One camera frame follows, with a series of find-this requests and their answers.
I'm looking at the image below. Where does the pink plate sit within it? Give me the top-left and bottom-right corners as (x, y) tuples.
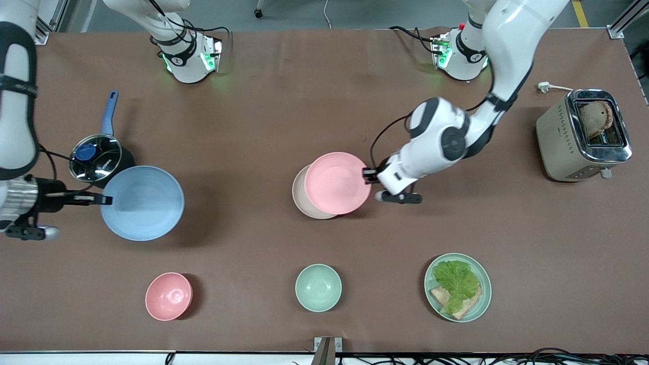
(305, 152), (372, 215)

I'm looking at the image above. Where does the blue plate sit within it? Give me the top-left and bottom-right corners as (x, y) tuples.
(100, 165), (185, 241)

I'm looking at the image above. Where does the glass lid blue knob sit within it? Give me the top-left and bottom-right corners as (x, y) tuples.
(69, 134), (123, 182)

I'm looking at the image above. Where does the beige plate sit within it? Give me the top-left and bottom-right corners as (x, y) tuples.
(292, 165), (338, 220)

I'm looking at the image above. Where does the green bowl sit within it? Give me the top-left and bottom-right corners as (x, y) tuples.
(295, 264), (342, 312)

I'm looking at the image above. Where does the green lettuce leaf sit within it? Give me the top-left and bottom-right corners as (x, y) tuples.
(432, 260), (481, 315)

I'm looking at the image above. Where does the brown table cover mat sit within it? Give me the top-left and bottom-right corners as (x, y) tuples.
(0, 28), (649, 354)

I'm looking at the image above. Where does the pink bowl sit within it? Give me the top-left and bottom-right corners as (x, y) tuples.
(145, 272), (193, 321)

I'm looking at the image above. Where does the left base connector box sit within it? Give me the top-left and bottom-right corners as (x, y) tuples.
(431, 33), (453, 70)

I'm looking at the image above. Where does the base connector box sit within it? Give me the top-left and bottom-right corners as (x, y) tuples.
(431, 33), (453, 70)
(202, 38), (224, 72)

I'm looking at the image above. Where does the green plate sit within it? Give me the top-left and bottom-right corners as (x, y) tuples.
(424, 253), (492, 323)

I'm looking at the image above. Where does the brown bread slice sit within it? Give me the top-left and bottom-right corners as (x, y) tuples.
(430, 285), (482, 320)

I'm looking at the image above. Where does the beige chrome toaster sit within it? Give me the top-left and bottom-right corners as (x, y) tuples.
(536, 89), (633, 182)

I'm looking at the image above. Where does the right base connector box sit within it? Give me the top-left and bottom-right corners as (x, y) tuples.
(202, 38), (224, 72)

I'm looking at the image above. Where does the brown toast slice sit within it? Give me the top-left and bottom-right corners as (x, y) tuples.
(578, 100), (615, 140)

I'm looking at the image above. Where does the yellow floor tape strip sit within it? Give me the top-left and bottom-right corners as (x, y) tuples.
(571, 0), (590, 28)

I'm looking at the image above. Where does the dark saucepan blue handle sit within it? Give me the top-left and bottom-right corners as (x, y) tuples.
(69, 90), (136, 190)

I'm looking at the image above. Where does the black left base cable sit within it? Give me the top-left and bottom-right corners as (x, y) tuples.
(389, 25), (440, 54)

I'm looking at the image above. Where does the black base cable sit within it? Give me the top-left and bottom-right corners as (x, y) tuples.
(389, 25), (440, 54)
(150, 0), (232, 40)

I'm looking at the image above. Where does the aluminium frame post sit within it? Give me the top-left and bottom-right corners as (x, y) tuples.
(606, 0), (649, 40)
(31, 0), (64, 45)

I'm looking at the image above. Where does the metal table edge bracket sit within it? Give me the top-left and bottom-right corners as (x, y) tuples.
(313, 337), (343, 365)

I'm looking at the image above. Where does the black right base cable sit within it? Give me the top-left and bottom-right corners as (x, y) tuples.
(150, 0), (232, 40)

